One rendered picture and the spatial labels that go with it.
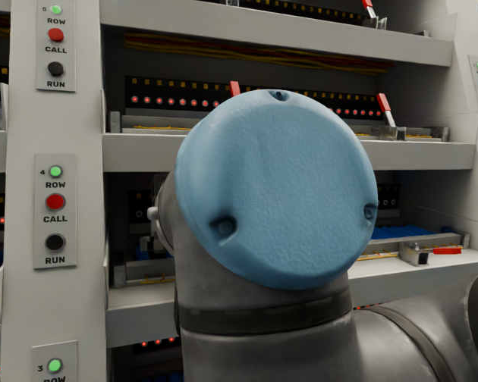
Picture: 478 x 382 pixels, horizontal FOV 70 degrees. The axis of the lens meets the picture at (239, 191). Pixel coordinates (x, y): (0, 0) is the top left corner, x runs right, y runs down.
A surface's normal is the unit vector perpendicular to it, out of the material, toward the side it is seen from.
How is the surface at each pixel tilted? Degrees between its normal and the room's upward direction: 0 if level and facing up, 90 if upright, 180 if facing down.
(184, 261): 92
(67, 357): 90
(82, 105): 90
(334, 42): 111
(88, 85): 90
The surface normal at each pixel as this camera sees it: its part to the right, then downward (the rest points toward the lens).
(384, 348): 0.15, -0.85
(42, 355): 0.32, -0.19
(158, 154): 0.33, 0.18
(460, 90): -0.95, 0.03
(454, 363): 0.26, -0.65
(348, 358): 0.70, -0.18
